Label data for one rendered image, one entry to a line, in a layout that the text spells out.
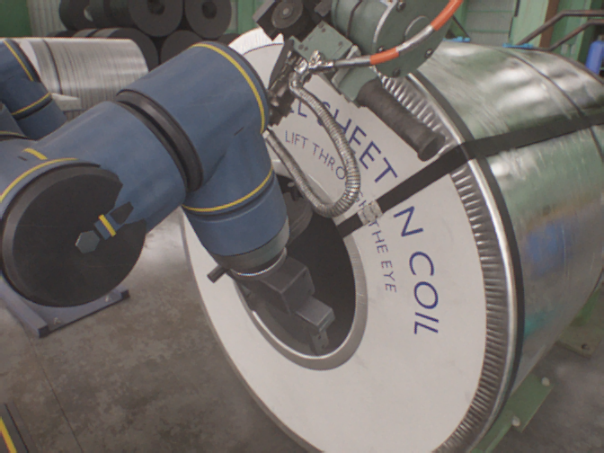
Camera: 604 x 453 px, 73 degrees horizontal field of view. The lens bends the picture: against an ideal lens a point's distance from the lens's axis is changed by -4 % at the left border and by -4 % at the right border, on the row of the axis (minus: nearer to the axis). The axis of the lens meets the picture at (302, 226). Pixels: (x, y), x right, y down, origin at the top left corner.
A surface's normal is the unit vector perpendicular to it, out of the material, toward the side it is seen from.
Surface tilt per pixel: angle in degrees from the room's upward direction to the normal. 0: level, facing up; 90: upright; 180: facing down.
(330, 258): 47
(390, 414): 90
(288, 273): 24
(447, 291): 90
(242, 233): 104
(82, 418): 0
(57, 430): 0
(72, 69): 64
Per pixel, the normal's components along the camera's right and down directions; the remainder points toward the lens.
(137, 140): 0.47, -0.24
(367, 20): -0.81, 0.28
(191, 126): 0.66, 0.00
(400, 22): 0.54, 0.69
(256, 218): 0.55, 0.48
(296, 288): 0.73, 0.33
